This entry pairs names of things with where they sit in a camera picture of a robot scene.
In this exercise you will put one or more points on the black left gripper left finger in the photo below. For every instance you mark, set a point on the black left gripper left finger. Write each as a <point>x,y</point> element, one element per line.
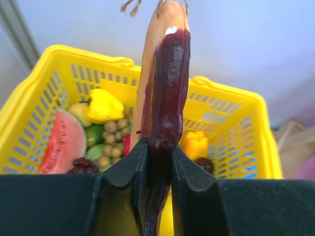
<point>107,204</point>

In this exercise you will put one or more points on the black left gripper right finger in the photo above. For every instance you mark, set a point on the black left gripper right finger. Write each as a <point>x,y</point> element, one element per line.
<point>207,206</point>

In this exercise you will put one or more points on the red chili pepper toy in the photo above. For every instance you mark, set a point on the red chili pepper toy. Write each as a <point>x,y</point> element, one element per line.
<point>126,144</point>

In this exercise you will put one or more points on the purple sweet potato toy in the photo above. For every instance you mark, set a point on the purple sweet potato toy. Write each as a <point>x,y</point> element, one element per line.
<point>161,97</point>

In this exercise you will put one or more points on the dark grape bunch toy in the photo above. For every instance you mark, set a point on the dark grape bunch toy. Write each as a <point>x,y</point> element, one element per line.
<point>83,165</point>

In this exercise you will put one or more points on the green cabbage toy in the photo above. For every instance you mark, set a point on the green cabbage toy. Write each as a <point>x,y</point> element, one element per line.
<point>95,152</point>

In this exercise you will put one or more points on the orange bell pepper toy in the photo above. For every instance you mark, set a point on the orange bell pepper toy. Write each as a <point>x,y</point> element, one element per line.
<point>195,145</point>

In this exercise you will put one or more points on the longan bunch toy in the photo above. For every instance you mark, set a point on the longan bunch toy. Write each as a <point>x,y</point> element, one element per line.
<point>114,135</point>

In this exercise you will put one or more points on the green cucumber toy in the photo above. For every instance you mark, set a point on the green cucumber toy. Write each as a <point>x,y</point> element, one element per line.
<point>94,135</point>

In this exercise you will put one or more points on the watermelon slice toy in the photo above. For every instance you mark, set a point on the watermelon slice toy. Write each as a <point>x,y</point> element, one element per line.
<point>67,143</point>

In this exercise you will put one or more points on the yellow bell pepper toy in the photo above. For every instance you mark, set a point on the yellow bell pepper toy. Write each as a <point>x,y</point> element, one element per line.
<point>102,106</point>

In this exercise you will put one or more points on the yellow lemon toy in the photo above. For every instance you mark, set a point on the yellow lemon toy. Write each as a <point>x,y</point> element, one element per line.
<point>77,111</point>

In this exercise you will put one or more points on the blue patterned cloth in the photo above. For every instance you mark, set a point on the blue patterned cloth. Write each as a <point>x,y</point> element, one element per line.
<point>296,145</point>

